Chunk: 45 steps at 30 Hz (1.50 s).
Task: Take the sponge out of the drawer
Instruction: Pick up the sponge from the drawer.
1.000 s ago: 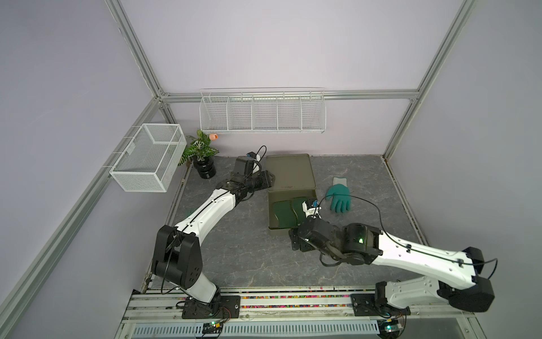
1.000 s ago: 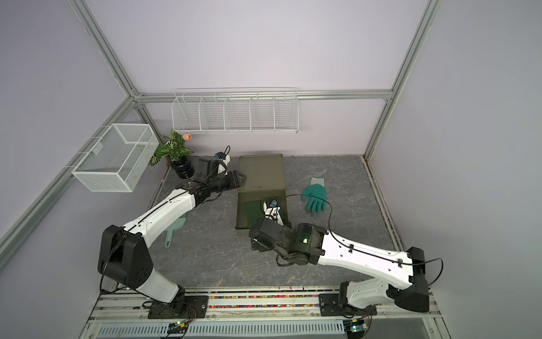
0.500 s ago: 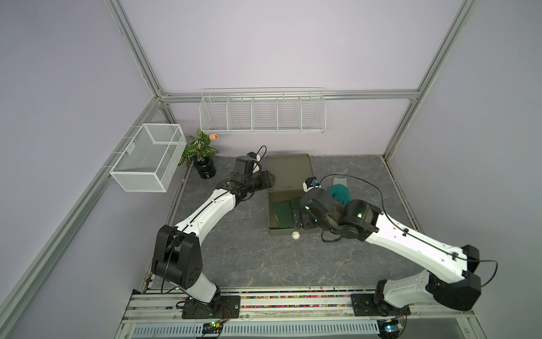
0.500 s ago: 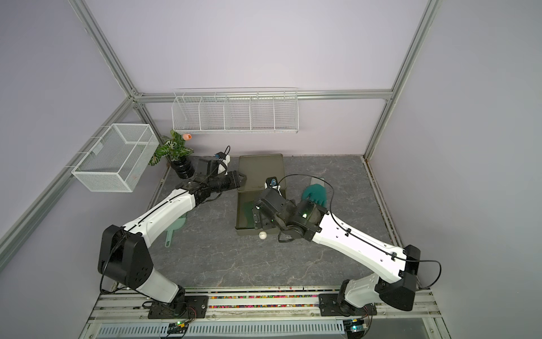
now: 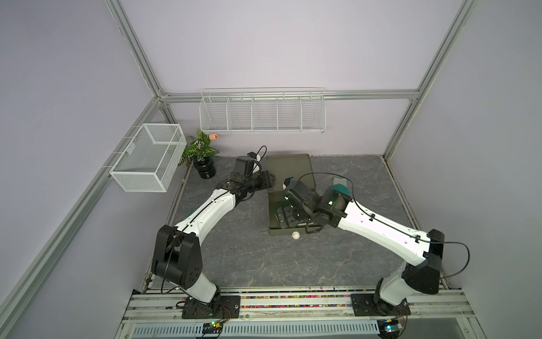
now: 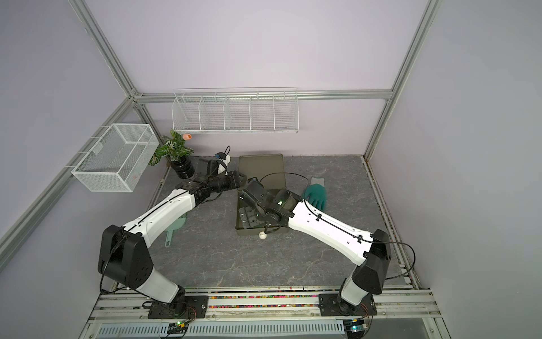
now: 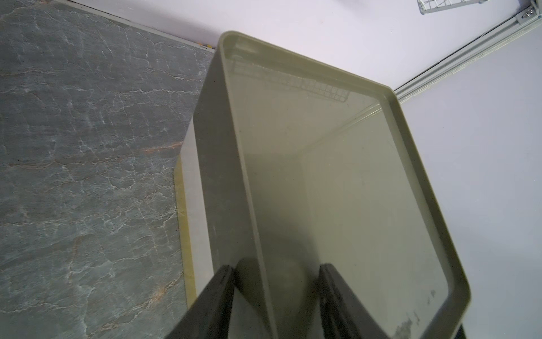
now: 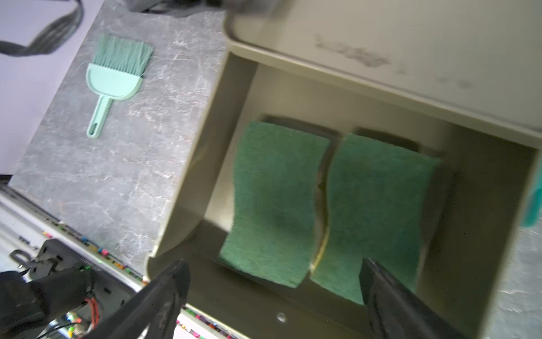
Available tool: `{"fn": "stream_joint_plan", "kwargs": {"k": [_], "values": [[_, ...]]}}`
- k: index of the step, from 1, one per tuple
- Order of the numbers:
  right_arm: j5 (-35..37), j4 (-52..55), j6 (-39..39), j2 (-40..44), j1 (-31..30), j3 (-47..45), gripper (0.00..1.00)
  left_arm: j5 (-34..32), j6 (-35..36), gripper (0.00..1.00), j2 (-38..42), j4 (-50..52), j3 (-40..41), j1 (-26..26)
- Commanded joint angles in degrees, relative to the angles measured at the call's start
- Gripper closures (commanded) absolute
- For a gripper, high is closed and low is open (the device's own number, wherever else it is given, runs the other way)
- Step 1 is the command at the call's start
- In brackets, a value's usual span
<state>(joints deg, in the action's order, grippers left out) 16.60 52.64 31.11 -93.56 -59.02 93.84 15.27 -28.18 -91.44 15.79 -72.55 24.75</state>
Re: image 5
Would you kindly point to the green rubber glove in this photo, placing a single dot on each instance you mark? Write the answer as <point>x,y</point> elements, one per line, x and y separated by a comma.
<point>340,184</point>

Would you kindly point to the potted green plant black pot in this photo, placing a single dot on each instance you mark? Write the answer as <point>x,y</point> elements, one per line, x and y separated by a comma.
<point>199,152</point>

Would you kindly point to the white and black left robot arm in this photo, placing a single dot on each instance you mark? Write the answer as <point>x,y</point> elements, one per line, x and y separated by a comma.
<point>177,254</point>

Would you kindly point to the green yellow sponge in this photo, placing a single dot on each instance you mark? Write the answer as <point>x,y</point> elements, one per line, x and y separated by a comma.
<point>286,217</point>

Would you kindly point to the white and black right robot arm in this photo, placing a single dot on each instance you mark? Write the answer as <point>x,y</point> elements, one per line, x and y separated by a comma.
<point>421,252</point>

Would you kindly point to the white slotted cable duct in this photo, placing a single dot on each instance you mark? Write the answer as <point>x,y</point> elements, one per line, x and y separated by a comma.
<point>257,329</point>

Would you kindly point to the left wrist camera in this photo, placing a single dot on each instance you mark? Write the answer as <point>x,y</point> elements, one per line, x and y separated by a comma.
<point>253,157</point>

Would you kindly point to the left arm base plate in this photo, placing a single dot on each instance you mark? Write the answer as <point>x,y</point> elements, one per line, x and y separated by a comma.
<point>221,307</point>

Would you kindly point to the white wire cube basket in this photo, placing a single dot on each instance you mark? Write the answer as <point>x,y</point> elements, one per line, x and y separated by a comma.
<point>148,163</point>

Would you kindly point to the long white wire shelf basket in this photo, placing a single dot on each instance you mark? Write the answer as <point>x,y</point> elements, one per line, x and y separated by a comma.
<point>263,110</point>

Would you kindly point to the olive three-drawer storage box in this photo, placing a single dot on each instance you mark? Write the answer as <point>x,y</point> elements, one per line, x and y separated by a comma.
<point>288,166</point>

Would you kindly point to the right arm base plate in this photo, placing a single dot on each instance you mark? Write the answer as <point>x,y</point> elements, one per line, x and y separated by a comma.
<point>360,304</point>

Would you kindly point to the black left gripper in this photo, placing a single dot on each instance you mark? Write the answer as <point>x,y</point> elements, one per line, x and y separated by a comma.
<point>266,181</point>

